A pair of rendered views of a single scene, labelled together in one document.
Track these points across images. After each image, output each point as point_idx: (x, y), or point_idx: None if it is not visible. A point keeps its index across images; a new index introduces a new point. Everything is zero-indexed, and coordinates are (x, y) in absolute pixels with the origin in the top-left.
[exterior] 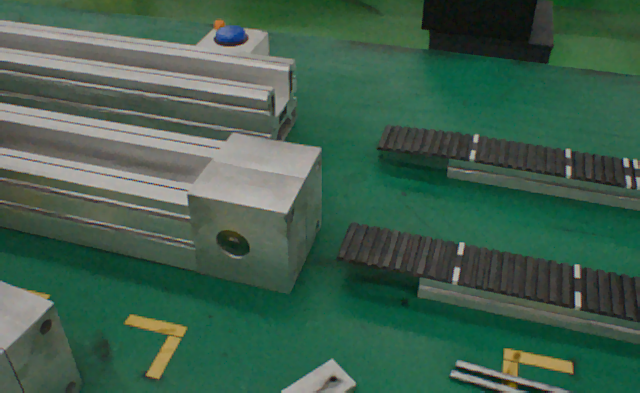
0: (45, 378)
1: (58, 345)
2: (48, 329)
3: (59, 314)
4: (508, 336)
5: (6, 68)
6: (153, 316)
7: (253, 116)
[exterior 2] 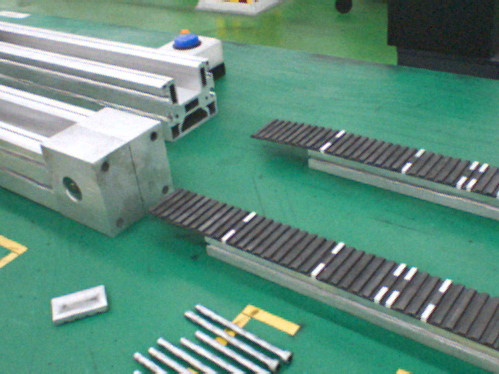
0: None
1: None
2: None
3: None
4: (259, 296)
5: (12, 59)
6: (12, 238)
7: (155, 101)
